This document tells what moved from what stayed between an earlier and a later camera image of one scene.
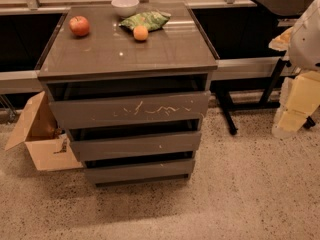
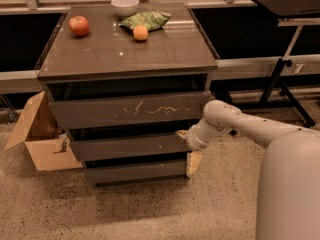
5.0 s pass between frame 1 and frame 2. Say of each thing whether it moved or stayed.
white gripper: moved
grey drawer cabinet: stayed
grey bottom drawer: stayed
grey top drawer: stayed
